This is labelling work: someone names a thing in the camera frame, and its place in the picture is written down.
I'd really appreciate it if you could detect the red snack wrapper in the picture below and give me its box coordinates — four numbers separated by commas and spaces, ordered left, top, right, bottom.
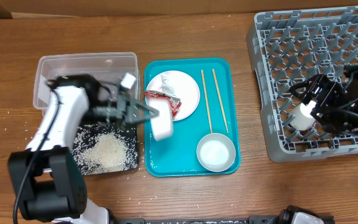
144, 90, 181, 119

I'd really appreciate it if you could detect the white cup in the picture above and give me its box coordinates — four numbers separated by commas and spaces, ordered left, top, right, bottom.
289, 101, 316, 131

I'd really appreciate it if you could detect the wooden chopstick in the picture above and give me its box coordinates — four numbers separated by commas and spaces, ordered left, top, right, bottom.
212, 68, 229, 134
201, 70, 213, 133

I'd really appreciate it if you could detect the grey bowl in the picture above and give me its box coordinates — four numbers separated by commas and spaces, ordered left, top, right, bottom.
196, 133, 236, 172

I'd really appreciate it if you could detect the white tissue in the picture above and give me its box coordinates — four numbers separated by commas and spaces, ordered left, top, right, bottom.
161, 73, 176, 97

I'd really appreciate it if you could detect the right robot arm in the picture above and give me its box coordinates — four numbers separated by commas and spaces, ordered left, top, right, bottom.
289, 64, 358, 136

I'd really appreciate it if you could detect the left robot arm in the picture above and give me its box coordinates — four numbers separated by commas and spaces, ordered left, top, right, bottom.
7, 73, 159, 223

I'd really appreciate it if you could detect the clear plastic waste bin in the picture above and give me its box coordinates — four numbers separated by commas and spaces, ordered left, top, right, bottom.
33, 52, 140, 112

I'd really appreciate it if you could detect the black plastic tray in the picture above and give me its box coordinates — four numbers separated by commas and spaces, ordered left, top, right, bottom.
71, 123, 139, 175

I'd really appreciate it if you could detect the pile of rice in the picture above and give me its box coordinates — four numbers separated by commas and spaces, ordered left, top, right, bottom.
73, 124, 138, 175

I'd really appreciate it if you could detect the large white round plate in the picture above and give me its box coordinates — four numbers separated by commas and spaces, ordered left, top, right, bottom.
146, 70, 200, 121

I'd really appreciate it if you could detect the teal plastic serving tray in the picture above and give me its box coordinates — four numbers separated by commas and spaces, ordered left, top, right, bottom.
144, 57, 241, 177

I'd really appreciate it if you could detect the grey plastic dish rack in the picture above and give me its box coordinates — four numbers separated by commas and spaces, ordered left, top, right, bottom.
246, 6, 358, 162

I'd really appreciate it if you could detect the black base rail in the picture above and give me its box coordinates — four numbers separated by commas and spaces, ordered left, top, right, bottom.
113, 205, 335, 224

